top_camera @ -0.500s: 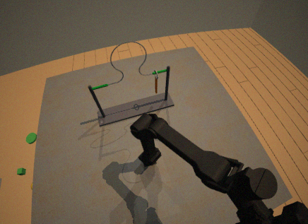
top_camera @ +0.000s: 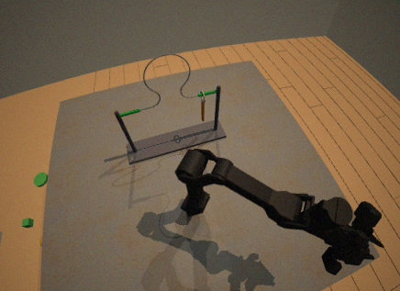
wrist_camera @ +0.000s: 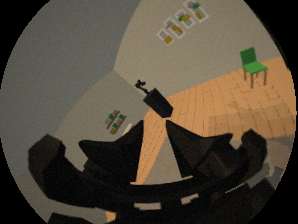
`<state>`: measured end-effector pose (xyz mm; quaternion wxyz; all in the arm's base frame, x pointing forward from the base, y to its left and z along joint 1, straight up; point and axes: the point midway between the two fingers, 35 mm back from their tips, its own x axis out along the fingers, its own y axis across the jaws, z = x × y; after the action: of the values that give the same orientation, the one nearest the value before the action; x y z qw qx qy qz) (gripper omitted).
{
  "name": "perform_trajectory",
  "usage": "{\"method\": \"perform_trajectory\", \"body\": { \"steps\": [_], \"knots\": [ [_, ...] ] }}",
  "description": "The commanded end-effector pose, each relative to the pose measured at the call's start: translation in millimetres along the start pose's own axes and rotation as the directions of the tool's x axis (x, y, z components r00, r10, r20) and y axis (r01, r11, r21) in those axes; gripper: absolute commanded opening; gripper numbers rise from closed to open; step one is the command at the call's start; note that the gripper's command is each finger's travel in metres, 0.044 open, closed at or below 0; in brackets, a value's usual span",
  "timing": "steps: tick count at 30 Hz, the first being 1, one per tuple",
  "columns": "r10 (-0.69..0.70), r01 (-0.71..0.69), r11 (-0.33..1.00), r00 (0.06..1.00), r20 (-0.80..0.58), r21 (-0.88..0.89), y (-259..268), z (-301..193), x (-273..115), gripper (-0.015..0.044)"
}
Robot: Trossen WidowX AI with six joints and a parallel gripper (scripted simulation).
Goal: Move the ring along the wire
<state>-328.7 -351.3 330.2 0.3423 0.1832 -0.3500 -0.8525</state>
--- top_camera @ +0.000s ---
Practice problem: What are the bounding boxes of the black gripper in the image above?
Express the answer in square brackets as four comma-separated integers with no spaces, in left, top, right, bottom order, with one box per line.
[320,201,383,275]

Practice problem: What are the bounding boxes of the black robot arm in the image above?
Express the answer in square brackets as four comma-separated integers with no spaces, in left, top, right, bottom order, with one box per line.
[175,149,370,266]

